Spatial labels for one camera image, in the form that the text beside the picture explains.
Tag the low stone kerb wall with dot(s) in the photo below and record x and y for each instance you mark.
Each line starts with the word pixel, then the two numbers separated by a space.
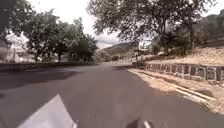
pixel 26 65

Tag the stone block wall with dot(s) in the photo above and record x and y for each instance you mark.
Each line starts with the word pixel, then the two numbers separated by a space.
pixel 186 70

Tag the row of trees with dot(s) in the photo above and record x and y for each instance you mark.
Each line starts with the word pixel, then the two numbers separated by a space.
pixel 50 36

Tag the green hill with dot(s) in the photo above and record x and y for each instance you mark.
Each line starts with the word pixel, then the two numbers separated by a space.
pixel 116 49

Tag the group of large trees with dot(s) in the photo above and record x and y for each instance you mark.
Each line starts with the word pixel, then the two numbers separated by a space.
pixel 160 16

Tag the robot's own part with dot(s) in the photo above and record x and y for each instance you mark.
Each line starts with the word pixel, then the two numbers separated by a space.
pixel 75 126
pixel 147 124

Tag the dry earth slope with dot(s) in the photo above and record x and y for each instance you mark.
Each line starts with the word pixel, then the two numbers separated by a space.
pixel 200 56

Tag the pale building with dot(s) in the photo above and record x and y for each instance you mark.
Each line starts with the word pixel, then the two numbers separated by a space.
pixel 13 55

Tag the dry dirt verge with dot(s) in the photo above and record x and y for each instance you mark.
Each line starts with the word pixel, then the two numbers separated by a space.
pixel 166 85

